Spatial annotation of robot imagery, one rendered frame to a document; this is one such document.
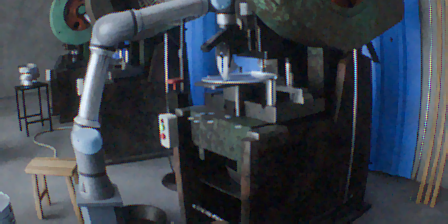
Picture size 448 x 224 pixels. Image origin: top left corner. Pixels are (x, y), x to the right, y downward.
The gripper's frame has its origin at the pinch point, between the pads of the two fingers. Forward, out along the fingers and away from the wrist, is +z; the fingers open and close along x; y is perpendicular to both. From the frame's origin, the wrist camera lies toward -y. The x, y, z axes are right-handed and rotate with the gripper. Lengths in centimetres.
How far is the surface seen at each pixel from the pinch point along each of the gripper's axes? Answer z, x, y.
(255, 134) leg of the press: 16.0, -25.5, -6.5
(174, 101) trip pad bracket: 12.7, 29.1, -5.5
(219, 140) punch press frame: 23.9, -0.8, -3.5
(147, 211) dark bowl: 76, 51, -18
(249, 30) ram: -17.6, -4.7, 9.3
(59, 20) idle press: -45, 303, -11
